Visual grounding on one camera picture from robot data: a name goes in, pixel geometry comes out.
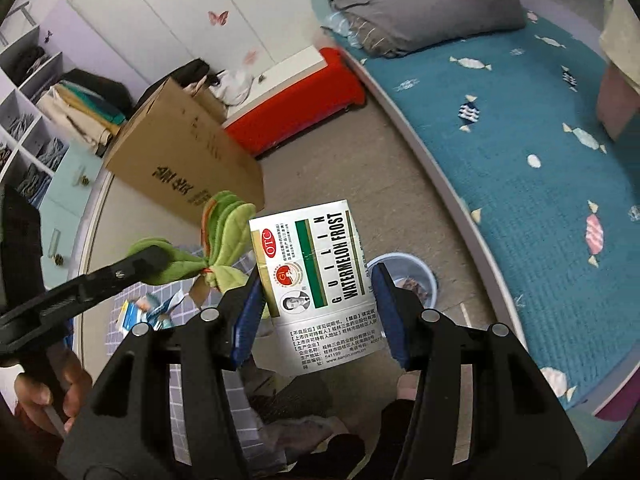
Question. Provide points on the brown cardboard box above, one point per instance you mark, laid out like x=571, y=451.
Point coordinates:
x=185, y=160

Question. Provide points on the white wardrobe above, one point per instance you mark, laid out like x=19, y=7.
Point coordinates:
x=175, y=10

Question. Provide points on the green plush leaf toy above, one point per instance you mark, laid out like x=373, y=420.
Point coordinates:
x=225, y=235

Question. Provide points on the mint green drawer cabinet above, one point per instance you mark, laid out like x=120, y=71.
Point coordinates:
x=70, y=175

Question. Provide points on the light blue pillow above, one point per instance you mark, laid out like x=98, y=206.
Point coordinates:
x=337, y=22

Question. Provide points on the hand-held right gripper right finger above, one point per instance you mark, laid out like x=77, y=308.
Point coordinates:
x=387, y=320

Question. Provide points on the person's left hand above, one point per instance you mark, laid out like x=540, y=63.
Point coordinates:
x=75, y=380

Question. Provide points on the brown woven bag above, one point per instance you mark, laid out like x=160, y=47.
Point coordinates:
x=285, y=400

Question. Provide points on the black bag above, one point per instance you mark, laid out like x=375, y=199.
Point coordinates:
x=192, y=72

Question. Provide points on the white bag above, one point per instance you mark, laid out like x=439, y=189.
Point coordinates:
x=232, y=87

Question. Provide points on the pile of folded clothes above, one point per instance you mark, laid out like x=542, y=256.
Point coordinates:
x=80, y=115

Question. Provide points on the person's leg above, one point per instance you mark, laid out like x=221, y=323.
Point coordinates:
x=340, y=450

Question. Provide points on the teal candy-print bed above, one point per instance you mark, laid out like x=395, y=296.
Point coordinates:
x=437, y=175

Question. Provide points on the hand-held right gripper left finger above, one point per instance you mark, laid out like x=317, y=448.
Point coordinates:
x=247, y=320

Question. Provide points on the grey checked blanket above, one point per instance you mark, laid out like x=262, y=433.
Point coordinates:
x=375, y=35

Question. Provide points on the black garment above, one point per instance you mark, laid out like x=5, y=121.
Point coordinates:
x=107, y=87

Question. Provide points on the light blue trash bin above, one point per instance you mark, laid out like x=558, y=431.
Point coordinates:
x=425, y=272

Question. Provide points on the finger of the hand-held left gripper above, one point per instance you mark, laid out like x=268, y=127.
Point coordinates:
x=125, y=272

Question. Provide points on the grey crumpled cloth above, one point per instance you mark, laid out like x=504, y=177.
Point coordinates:
x=300, y=427

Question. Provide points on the teal candy print bedspread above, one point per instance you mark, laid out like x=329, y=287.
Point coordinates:
x=525, y=110

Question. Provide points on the white medicine box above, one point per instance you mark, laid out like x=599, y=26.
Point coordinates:
x=320, y=270

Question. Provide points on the red covered bench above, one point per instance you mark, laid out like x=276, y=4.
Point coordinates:
x=300, y=105

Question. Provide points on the blue and white packet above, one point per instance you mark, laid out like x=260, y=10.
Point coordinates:
x=142, y=312

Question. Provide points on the grey metal rail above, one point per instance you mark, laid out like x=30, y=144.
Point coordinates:
x=15, y=17

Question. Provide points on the pale pink butterfly sticker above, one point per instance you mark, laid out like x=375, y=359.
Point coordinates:
x=250, y=57

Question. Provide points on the grey quilt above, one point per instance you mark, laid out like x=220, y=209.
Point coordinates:
x=430, y=0

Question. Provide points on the white cubby shelf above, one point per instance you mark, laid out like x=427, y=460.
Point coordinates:
x=20, y=110

